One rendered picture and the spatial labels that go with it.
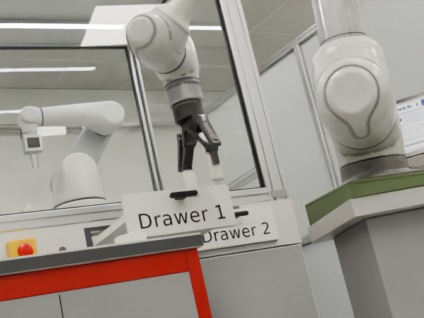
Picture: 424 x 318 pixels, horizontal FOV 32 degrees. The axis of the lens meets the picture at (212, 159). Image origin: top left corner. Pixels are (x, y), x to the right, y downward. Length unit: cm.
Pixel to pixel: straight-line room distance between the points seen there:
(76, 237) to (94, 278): 65
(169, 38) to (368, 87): 48
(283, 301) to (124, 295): 93
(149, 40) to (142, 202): 40
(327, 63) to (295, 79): 254
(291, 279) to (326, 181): 163
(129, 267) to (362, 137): 54
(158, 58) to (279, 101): 253
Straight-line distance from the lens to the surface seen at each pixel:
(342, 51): 157
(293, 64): 412
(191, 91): 183
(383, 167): 171
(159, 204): 184
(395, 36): 361
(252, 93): 250
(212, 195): 191
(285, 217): 240
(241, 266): 228
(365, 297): 172
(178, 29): 173
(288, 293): 234
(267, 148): 244
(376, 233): 164
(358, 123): 152
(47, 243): 208
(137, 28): 170
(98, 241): 208
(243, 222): 229
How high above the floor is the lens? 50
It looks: 15 degrees up
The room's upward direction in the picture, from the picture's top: 13 degrees counter-clockwise
